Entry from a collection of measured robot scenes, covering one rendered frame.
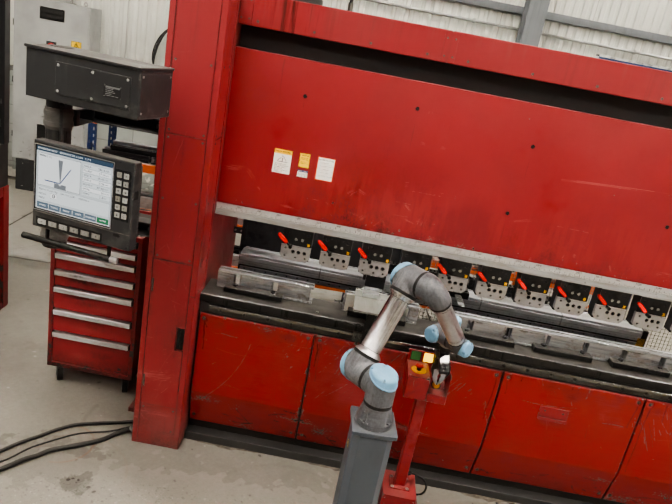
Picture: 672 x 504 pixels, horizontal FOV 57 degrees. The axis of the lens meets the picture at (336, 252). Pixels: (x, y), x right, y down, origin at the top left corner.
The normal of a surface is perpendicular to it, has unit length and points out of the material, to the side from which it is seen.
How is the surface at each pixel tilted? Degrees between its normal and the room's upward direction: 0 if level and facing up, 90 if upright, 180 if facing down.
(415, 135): 90
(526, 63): 90
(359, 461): 90
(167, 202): 90
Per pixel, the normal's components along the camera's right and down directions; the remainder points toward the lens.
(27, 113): 0.01, 0.33
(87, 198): -0.26, 0.26
